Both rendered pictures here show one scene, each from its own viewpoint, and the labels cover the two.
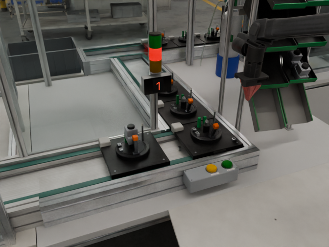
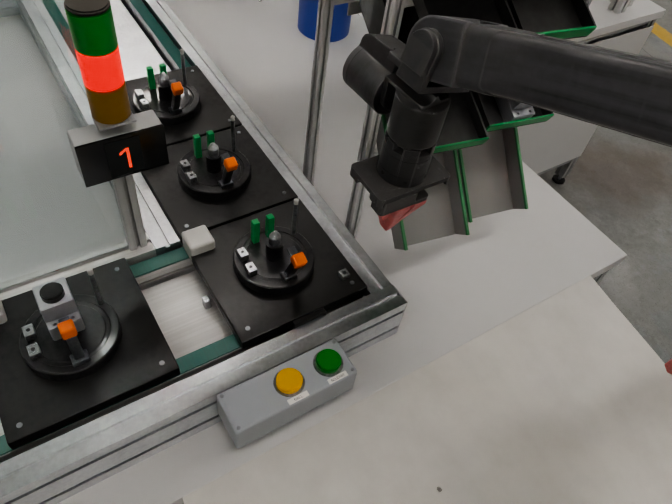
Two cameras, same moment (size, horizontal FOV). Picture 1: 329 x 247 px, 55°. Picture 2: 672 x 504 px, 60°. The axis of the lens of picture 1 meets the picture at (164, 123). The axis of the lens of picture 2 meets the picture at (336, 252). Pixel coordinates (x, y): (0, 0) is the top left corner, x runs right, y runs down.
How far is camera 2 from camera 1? 0.56 m
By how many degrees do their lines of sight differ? 23
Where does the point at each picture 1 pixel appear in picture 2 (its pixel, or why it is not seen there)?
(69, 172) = not seen: outside the picture
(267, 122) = (425, 220)
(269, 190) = (425, 398)
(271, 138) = not seen: hidden behind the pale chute
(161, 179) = (158, 427)
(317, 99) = not seen: hidden behind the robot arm
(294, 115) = (486, 193)
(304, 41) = (538, 21)
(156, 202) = (151, 476)
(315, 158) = (521, 287)
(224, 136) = (322, 265)
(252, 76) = (405, 184)
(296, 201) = (483, 426)
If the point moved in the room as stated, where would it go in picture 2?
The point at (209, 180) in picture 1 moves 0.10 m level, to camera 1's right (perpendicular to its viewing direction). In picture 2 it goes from (285, 413) to (350, 405)
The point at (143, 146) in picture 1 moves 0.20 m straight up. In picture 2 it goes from (101, 327) to (70, 241)
